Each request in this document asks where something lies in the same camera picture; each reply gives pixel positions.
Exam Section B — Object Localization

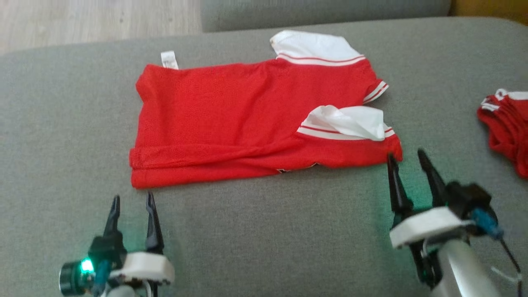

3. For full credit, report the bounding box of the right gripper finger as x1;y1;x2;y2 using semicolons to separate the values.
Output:
417;148;448;208
386;153;414;226

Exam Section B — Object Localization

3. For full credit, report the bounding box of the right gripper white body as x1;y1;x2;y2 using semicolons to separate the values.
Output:
389;207;475;290

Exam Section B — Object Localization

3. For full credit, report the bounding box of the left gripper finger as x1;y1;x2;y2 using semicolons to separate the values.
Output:
103;195;123;239
145;191;165;253

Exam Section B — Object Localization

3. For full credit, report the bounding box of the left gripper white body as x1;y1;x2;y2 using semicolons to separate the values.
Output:
59;251;175;296

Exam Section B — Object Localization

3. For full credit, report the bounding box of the red shorts white stripe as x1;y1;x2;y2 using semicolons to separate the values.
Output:
477;88;528;179

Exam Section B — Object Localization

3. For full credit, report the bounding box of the red polo shirt white collar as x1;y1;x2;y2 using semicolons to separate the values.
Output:
129;30;404;190

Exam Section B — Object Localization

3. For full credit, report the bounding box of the grey fabric sofa seat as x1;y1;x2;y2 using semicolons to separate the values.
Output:
0;16;528;297

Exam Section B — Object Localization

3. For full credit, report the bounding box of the grey sofa backrest cushion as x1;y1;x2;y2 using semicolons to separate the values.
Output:
200;0;453;33

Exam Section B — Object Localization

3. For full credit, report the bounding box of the left arm blue-plug cable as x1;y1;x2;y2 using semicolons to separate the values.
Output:
92;259;113;297

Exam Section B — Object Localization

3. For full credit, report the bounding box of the arm blue-plug cable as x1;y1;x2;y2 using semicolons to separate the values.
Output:
92;259;113;297
471;207;523;297

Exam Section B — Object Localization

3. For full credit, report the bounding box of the right arm blue-plug cable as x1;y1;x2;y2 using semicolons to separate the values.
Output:
471;207;523;297

